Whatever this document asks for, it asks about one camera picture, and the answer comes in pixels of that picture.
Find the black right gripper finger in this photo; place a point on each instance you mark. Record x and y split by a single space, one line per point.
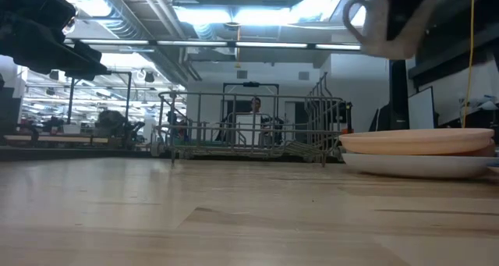
401 12

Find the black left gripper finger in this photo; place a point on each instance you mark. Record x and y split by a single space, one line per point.
83 71
85 55

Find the grey plastic mug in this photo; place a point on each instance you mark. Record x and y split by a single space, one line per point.
374 32

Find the pink plate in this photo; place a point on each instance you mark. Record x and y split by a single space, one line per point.
413 139

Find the far workbench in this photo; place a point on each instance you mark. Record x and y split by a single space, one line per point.
54 139

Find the black pillar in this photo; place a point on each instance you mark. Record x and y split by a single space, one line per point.
398 94

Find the white board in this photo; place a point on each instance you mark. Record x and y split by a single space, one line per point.
421 108

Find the long ceiling light bar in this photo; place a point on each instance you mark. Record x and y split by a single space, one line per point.
195 43

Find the opaque white plate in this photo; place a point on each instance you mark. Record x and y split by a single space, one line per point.
413 166

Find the person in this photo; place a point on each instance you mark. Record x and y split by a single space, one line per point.
255 104

